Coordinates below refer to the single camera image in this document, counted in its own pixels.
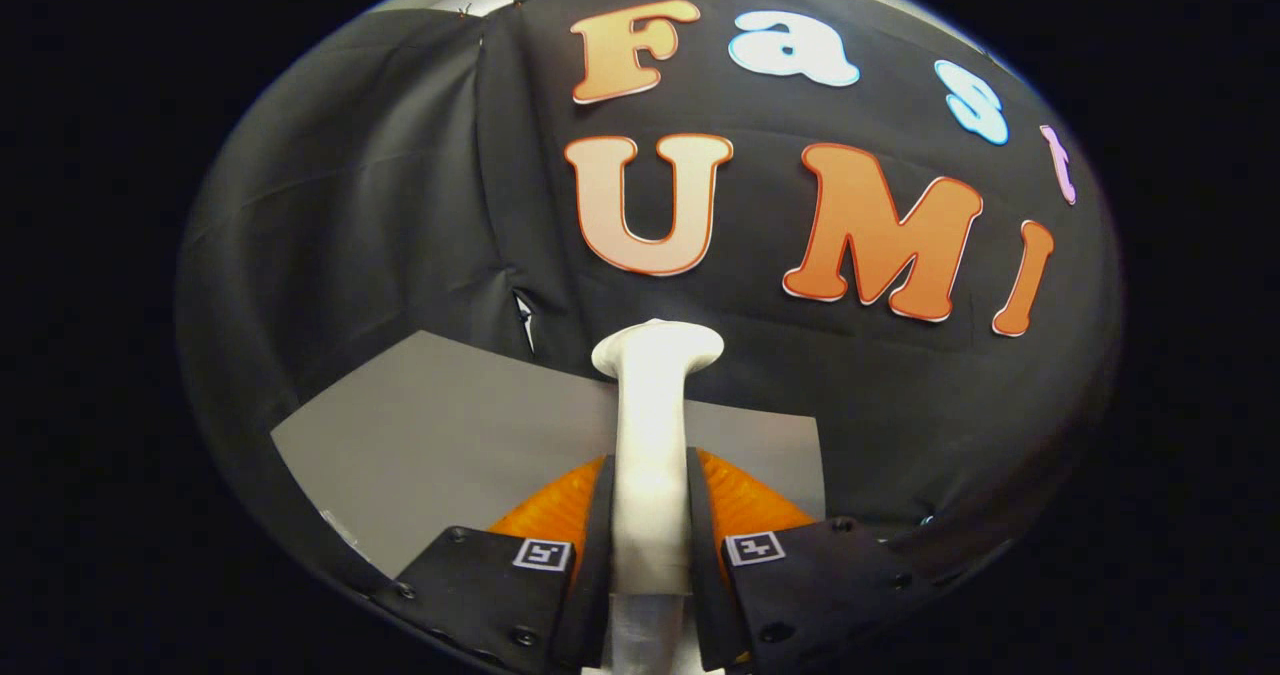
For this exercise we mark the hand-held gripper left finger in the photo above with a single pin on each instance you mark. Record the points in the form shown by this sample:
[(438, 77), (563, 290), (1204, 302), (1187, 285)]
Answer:
[(480, 585)]

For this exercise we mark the grey drawer cabinet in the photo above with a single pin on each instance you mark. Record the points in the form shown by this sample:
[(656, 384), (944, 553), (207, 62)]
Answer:
[(450, 435)]

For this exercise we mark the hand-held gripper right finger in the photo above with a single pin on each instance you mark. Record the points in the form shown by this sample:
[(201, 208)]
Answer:
[(820, 585)]

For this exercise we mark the white garment steamer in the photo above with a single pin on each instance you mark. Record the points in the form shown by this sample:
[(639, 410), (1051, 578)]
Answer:
[(650, 455)]

